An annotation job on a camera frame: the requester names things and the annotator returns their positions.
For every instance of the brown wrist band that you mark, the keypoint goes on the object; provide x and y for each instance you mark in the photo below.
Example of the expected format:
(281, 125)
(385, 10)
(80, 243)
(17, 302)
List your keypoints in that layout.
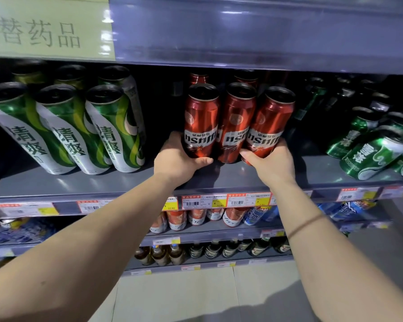
(305, 224)

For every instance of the person's right hand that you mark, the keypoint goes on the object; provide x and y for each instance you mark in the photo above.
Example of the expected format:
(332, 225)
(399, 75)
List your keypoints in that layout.
(275, 169)

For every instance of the yellow paper sign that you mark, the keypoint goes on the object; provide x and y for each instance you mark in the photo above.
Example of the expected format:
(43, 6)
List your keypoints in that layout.
(47, 26)

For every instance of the person's right forearm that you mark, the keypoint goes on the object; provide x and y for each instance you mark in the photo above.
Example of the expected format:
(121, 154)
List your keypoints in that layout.
(339, 264)

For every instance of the person's left forearm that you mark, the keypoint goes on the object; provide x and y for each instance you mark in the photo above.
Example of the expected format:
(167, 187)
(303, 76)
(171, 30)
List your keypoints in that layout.
(70, 258)

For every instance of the grey store shelving unit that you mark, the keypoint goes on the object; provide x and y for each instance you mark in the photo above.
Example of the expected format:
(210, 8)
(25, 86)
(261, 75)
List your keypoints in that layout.
(255, 33)

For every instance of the person's left hand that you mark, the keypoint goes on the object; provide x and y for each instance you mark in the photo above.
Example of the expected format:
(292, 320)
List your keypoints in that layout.
(174, 160)

